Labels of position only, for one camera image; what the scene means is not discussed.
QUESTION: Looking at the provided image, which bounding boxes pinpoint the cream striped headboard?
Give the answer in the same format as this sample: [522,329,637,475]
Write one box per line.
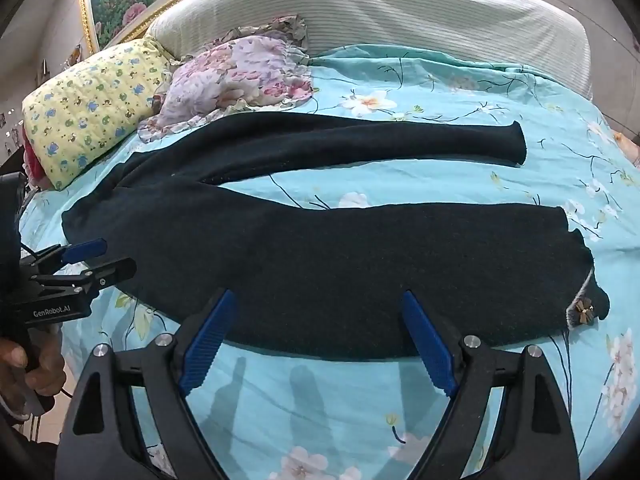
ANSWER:
[147,0,593,101]

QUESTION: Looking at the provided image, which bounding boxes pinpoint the turquoise floral bed sheet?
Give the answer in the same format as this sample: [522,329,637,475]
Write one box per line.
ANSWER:
[19,44,639,480]

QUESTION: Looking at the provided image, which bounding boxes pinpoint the pale pink cloth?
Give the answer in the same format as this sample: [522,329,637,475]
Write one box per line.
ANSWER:
[612,130,640,168]

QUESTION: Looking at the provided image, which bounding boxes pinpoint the black pants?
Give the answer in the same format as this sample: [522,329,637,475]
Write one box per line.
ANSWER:
[61,112,612,362]

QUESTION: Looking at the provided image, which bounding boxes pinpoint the pink floral ruffled pillow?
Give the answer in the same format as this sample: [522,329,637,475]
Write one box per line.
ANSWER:
[137,15,316,143]

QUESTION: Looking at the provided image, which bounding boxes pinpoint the red cloth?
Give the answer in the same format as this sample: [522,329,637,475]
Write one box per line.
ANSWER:
[22,127,49,182]

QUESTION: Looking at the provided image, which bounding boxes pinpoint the person's left hand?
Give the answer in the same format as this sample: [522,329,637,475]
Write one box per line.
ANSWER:
[0,335,67,413]

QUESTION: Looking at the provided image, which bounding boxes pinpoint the yellow patterned pillow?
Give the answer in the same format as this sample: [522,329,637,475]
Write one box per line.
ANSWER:
[21,37,173,192]

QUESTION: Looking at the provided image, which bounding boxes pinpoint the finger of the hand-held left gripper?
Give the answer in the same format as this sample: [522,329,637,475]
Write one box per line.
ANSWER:
[20,238,108,275]
[30,257,137,292]

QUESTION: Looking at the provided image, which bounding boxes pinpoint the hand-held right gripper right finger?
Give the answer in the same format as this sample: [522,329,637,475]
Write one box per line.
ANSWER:
[401,290,581,480]

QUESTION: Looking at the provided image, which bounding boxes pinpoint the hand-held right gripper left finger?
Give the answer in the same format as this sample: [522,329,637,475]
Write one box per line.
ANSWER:
[54,288,238,480]

